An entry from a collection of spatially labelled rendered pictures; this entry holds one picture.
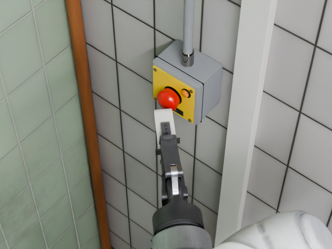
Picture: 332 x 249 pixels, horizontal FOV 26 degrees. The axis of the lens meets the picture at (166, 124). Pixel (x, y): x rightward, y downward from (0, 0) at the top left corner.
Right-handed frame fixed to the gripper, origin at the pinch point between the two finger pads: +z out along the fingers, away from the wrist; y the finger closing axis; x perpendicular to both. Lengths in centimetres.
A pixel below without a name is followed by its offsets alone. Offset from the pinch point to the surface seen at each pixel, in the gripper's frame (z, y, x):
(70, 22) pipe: 29.3, 2.7, -14.9
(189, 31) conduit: 8.7, -13.0, 4.8
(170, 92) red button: 5.8, -1.9, 1.5
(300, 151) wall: -3.4, 5.2, 22.6
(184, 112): 5.1, 2.7, 3.8
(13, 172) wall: 16.8, 32.6, -30.3
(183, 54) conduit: 9.0, -7.6, 4.0
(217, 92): 7.5, 1.0, 9.8
